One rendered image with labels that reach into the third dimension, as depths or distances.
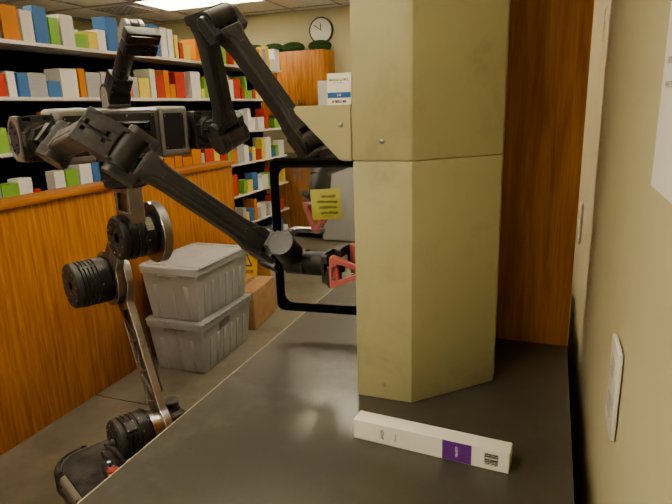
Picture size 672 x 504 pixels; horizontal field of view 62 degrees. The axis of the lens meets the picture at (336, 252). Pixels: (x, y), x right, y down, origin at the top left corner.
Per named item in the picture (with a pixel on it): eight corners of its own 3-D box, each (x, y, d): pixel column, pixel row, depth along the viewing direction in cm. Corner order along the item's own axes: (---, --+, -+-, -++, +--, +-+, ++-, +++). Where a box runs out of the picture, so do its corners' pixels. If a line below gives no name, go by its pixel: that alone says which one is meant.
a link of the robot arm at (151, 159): (128, 126, 115) (98, 169, 113) (133, 121, 110) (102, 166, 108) (287, 238, 134) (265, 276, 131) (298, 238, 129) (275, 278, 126)
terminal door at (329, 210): (391, 317, 140) (390, 157, 130) (277, 309, 148) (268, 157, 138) (391, 316, 141) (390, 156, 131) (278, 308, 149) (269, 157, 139)
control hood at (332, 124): (398, 147, 130) (397, 103, 128) (352, 161, 101) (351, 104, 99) (351, 148, 134) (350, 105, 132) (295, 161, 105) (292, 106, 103)
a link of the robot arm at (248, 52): (226, 11, 147) (194, 25, 141) (233, -2, 142) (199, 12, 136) (322, 145, 151) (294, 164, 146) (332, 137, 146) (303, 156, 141)
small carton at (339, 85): (359, 104, 113) (358, 73, 111) (351, 104, 108) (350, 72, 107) (336, 105, 114) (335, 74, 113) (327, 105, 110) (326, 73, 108)
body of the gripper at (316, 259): (346, 244, 126) (316, 242, 128) (328, 255, 117) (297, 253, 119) (347, 272, 127) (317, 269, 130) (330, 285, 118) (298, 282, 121)
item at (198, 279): (253, 292, 371) (250, 244, 363) (201, 325, 317) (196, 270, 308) (200, 287, 386) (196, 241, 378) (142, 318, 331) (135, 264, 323)
